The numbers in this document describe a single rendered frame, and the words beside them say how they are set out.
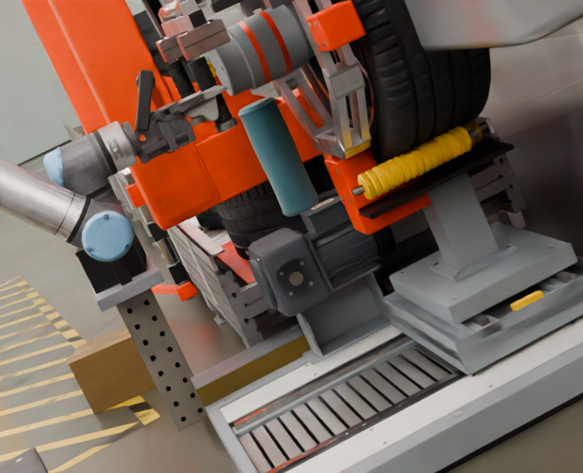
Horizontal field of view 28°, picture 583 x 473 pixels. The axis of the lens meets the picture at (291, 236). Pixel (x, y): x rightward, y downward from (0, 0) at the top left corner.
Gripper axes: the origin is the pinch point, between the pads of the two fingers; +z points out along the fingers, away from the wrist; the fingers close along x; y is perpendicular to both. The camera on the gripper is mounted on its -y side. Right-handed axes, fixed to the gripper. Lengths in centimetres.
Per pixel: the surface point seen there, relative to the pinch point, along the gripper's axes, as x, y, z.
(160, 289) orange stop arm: -204, 74, -20
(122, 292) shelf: -54, 39, -34
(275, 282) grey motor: -39, 50, -1
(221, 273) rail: -71, 49, -9
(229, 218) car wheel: -96, 42, 2
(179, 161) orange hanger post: -59, 17, -7
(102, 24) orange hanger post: -60, -20, -10
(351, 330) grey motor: -54, 74, 13
